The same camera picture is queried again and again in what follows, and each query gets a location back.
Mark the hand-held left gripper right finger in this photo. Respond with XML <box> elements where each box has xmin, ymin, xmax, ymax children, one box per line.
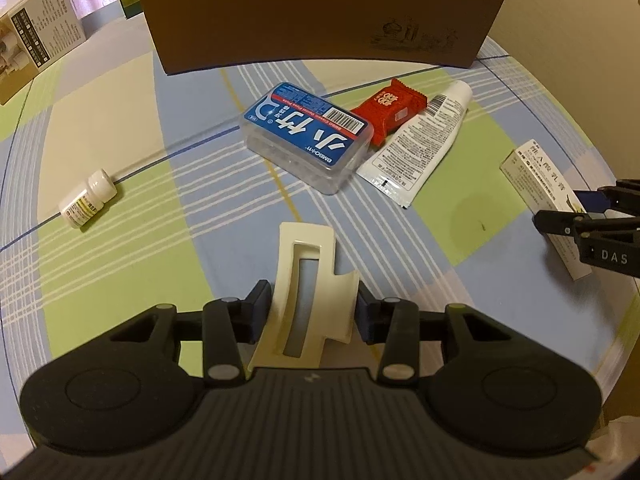
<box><xmin>356</xmin><ymin>291</ymin><xmax>530</xmax><ymax>388</ymax></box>

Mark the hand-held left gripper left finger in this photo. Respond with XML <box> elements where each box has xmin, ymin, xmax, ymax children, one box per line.
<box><xmin>107</xmin><ymin>280</ymin><xmax>273</xmax><ymax>391</ymax></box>

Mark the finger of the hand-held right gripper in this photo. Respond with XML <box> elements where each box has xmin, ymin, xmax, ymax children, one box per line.
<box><xmin>572</xmin><ymin>179</ymin><xmax>640</xmax><ymax>216</ymax></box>
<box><xmin>532</xmin><ymin>209</ymin><xmax>597</xmax><ymax>242</ymax></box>

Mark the white ointment box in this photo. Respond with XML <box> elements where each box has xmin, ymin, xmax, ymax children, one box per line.
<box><xmin>500</xmin><ymin>139</ymin><xmax>593</xmax><ymax>281</ymax></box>

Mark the cream hair clip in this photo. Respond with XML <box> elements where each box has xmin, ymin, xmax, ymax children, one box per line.
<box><xmin>248</xmin><ymin>222</ymin><xmax>362</xmax><ymax>373</ymax></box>

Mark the clear floss box blue label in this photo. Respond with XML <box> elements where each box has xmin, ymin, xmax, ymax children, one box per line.
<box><xmin>241</xmin><ymin>81</ymin><xmax>375</xmax><ymax>196</ymax></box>

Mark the red candy packet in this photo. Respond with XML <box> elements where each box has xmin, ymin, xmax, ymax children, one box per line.
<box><xmin>350</xmin><ymin>79</ymin><xmax>428</xmax><ymax>148</ymax></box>

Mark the brown cardboard box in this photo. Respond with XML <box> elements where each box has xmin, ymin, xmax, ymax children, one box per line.
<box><xmin>134</xmin><ymin>0</ymin><xmax>508</xmax><ymax>77</ymax></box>

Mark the checked tablecloth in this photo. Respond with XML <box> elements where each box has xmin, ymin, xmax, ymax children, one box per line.
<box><xmin>0</xmin><ymin>15</ymin><xmax>640</xmax><ymax>431</ymax></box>

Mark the white cream tube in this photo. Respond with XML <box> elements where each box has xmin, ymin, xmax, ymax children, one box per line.
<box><xmin>356</xmin><ymin>80</ymin><xmax>473</xmax><ymax>208</ymax></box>

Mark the white pill bottle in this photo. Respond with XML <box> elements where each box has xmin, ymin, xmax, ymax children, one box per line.
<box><xmin>58</xmin><ymin>169</ymin><xmax>118</xmax><ymax>230</ymax></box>

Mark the white printed product box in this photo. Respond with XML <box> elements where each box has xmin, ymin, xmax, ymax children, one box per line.
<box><xmin>0</xmin><ymin>0</ymin><xmax>86</xmax><ymax>106</ymax></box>

